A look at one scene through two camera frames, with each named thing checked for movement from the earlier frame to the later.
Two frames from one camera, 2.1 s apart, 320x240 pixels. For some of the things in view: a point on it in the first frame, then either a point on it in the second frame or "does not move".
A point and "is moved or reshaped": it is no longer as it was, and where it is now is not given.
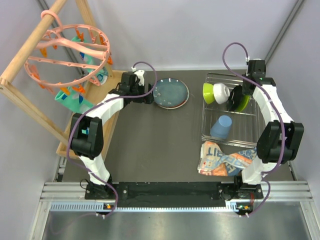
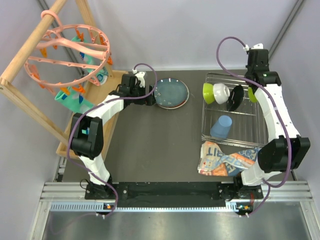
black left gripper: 147,99 does not move
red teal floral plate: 170,98 does not move
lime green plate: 243,103 is moved or reshaped
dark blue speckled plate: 171,93 does not move
